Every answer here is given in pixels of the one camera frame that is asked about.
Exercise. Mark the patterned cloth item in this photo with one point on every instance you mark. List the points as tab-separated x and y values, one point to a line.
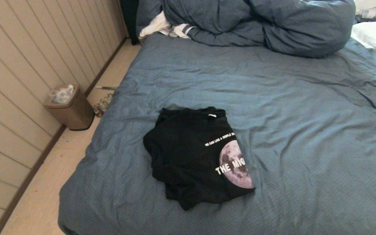
101	106

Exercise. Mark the brown trash bin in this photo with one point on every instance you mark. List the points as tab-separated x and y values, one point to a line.
73	114

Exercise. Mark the blue bed sheet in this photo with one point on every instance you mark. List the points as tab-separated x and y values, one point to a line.
305	130

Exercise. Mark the white striped garment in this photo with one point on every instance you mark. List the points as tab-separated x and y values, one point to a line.
153	26

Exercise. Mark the clear plastic bin bag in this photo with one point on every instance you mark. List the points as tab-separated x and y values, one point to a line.
60	95

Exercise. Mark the black printed T-shirt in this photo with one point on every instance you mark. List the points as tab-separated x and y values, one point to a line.
191	156

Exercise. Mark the black bedside furniture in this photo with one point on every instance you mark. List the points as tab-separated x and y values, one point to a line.
129	19

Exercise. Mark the blue bunched duvet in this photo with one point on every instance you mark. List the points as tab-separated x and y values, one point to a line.
273	23

